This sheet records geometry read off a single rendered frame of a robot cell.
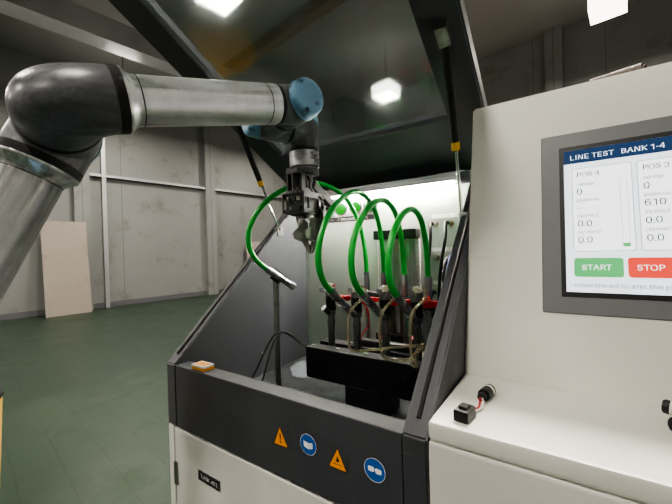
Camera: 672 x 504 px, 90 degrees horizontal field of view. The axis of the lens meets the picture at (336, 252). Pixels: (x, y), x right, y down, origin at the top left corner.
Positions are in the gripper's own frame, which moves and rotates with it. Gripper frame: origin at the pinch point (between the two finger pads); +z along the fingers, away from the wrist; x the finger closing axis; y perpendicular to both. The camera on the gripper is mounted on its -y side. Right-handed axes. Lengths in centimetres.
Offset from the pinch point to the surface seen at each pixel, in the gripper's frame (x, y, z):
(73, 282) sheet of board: -832, -215, 56
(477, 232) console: 39.2, -7.0, -2.2
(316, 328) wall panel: -25, -32, 30
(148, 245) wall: -850, -387, -24
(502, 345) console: 44.2, -1.5, 19.9
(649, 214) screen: 66, -7, -4
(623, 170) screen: 63, -9, -12
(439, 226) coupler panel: 23.5, -31.7, -5.3
